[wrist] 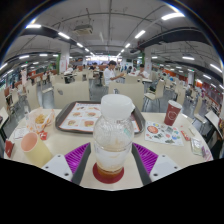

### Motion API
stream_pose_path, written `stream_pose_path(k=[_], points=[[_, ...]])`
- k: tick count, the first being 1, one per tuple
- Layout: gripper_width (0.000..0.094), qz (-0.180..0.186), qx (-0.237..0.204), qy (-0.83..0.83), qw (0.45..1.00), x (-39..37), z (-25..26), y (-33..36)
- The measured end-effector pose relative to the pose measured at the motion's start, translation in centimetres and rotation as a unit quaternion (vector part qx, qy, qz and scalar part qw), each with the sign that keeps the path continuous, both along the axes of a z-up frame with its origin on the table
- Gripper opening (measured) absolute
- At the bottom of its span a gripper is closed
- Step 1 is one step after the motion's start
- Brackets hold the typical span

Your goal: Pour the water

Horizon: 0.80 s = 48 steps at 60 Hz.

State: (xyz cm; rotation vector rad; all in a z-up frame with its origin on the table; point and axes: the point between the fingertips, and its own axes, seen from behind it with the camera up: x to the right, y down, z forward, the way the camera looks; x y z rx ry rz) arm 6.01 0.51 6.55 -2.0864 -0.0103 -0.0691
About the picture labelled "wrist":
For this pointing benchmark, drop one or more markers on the person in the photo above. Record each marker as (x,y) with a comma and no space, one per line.
(142,72)
(70,69)
(109,75)

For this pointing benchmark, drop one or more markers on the printed paper tray liner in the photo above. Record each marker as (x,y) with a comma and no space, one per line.
(80,116)

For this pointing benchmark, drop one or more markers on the red paper cup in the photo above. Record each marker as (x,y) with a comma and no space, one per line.
(172,113)

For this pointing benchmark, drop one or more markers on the white notice card, red text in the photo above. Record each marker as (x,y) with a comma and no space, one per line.
(206,154)

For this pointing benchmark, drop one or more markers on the beige dining table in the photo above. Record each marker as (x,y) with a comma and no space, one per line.
(3,115)
(213,119)

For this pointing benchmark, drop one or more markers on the colourful printed leaflet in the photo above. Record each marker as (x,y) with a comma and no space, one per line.
(163,133)

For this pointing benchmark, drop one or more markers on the beige dining chair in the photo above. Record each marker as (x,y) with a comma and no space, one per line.
(71,93)
(128,90)

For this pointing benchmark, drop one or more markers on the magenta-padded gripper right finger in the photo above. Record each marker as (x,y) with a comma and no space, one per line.
(163,165)

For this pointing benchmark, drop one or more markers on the white printed card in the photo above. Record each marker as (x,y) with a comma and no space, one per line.
(20,132)

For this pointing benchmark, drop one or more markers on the clear food wrapper with fries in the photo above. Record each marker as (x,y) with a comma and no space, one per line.
(40,119)

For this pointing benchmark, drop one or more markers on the beige dining chairs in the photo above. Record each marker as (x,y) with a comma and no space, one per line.
(156,90)

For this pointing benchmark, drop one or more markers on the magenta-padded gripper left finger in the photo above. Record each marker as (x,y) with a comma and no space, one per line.
(60,165)

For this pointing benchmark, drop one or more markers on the red paper packet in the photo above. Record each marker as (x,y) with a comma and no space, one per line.
(9,148)

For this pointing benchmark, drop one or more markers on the ceiling air conditioner unit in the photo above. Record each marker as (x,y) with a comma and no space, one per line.
(83,29)

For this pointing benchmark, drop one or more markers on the yellow cup with pink inside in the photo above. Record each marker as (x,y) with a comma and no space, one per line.
(30,141)

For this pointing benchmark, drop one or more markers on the flat round red coaster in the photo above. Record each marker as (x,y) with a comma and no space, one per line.
(108,180)

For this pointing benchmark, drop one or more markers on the ceiling strip lights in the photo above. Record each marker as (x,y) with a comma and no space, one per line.
(172,15)

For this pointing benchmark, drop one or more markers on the clear plastic drink bottle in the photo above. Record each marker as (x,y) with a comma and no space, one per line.
(113,136)

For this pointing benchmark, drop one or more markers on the dark food tray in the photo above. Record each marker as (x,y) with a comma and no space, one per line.
(61,116)

